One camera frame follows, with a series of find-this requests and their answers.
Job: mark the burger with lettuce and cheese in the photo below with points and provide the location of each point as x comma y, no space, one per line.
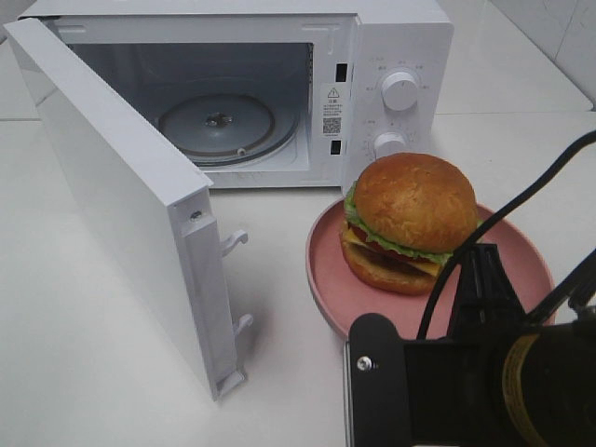
404,218

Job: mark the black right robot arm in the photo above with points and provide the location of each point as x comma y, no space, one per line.
557,353

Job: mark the white dial knob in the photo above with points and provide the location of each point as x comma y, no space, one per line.
399,90
388,144

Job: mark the glass microwave turntable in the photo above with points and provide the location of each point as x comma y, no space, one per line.
225,129

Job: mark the lower white dial knob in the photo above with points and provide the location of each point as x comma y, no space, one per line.
388,144

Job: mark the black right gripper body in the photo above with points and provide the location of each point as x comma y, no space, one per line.
464,389

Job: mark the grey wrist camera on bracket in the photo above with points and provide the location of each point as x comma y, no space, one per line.
376,396

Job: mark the white microwave door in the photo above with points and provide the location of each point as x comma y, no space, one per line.
149,205

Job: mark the upper white dial knob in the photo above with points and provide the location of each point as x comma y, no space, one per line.
399,90

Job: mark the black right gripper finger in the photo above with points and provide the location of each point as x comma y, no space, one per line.
484,295

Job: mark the white microwave oven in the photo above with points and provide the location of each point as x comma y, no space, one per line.
324,59

